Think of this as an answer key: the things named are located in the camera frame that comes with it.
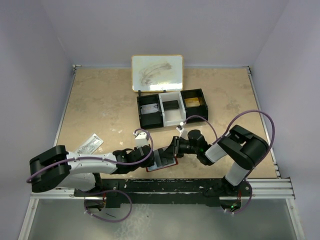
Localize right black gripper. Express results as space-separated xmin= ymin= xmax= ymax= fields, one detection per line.
xmin=160 ymin=135 xmax=199 ymax=159

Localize dark grey credit card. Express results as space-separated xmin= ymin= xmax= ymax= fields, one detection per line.
xmin=154 ymin=150 xmax=177 ymax=168

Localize red card holder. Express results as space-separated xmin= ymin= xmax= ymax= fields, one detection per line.
xmin=146 ymin=147 xmax=179 ymax=173

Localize black white three-bin organizer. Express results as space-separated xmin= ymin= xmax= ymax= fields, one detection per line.
xmin=136 ymin=88 xmax=209 ymax=130

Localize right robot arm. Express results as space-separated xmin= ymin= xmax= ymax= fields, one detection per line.
xmin=159 ymin=125 xmax=269 ymax=196

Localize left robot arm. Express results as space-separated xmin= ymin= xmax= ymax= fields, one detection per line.
xmin=26 ymin=144 xmax=154 ymax=196

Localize black card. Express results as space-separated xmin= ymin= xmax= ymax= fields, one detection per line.
xmin=162 ymin=100 xmax=180 ymax=111

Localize silver credit card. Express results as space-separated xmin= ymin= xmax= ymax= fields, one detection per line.
xmin=140 ymin=103 xmax=159 ymax=115

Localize gold credit card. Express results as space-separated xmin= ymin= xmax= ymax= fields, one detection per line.
xmin=184 ymin=97 xmax=201 ymax=108

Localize silver foil packet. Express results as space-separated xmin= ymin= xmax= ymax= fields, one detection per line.
xmin=75 ymin=133 xmax=104 ymax=155

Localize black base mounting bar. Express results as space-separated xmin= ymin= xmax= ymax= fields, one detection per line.
xmin=74 ymin=178 xmax=252 ymax=208

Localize small whiteboard with stand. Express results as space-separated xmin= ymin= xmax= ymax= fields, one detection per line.
xmin=131 ymin=54 xmax=184 ymax=93

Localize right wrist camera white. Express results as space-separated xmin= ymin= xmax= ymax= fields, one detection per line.
xmin=176 ymin=121 xmax=188 ymax=139

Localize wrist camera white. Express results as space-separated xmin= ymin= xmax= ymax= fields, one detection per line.
xmin=133 ymin=129 xmax=149 ymax=148
xmin=176 ymin=121 xmax=188 ymax=139

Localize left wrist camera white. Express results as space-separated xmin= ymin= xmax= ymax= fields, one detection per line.
xmin=133 ymin=129 xmax=149 ymax=148

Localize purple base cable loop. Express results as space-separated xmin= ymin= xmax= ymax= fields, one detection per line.
xmin=83 ymin=188 xmax=133 ymax=223

